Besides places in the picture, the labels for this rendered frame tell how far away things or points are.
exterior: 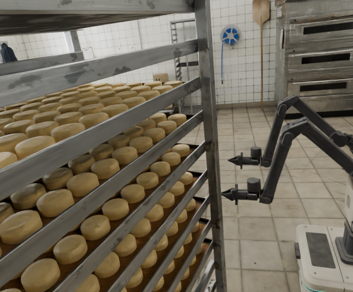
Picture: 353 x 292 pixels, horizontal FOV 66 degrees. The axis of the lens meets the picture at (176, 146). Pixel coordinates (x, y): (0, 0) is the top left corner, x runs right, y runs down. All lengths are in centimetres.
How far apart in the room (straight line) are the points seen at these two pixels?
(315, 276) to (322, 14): 392
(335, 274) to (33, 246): 174
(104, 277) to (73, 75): 37
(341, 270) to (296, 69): 358
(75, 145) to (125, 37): 581
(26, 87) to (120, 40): 588
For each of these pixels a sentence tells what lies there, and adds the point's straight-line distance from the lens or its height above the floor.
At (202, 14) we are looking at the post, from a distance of 70.
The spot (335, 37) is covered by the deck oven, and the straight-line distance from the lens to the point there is 498.
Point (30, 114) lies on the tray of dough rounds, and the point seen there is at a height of 151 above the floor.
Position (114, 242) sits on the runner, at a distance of 49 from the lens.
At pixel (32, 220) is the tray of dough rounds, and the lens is 42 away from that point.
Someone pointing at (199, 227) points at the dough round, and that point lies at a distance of 92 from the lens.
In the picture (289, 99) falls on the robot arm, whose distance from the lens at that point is 176.
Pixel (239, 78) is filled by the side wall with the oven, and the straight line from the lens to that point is 589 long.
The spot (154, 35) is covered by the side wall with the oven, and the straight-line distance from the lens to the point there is 598.
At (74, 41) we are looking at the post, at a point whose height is 164.
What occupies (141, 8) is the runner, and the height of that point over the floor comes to 167.
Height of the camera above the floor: 163
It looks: 23 degrees down
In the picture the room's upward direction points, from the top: 7 degrees counter-clockwise
